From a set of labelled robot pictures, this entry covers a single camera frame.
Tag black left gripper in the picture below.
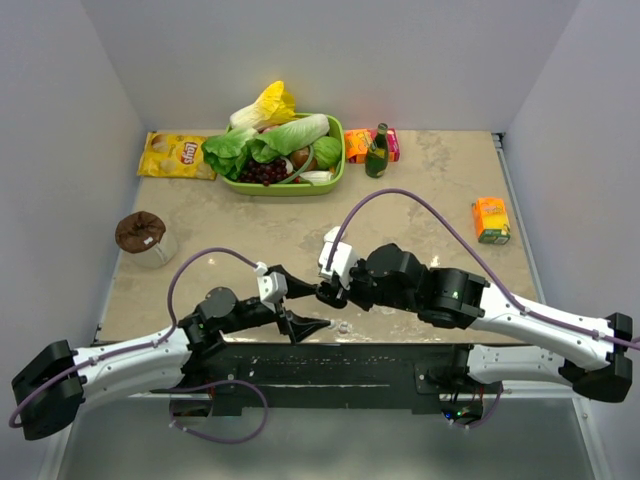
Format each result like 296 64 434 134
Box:
219 266 330 342

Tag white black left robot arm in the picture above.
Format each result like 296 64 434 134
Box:
9 267 331 441

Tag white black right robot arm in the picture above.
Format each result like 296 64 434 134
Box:
317 242 633 403

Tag green plastic basket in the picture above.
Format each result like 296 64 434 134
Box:
222 114 347 197

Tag dark red grapes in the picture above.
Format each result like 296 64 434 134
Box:
237 159 293 186

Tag brown onion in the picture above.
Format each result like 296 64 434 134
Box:
289 147 317 171

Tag green glass bottle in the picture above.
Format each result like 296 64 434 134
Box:
365 123 389 178

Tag round green cabbage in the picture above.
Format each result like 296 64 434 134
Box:
312 136 342 170

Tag orange pink snack box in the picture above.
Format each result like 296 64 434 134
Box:
344 128 400 164

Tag pale romaine lettuce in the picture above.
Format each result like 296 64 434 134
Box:
250 114 330 163

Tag green lettuce leaf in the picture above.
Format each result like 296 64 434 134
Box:
201 127 258 181

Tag brown topped beige cup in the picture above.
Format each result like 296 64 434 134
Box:
115 211 178 269

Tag orange juice carton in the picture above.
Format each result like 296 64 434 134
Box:
471 197 511 245

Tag yellow napa cabbage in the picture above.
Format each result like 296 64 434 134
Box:
229 80 296 131

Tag yellow Lays chips bag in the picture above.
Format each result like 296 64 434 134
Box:
137 132 216 180

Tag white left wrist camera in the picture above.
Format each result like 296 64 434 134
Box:
254 262 288 315

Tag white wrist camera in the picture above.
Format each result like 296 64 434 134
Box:
318 226 360 290
254 262 288 315

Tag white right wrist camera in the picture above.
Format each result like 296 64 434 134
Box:
318 226 360 290

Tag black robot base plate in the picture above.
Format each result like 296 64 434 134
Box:
180 343 496 424

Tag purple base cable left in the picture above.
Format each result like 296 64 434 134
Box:
168 376 270 444

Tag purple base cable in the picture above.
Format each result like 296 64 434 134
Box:
448 390 504 430
168 376 270 444

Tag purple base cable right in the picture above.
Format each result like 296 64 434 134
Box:
448 390 504 430

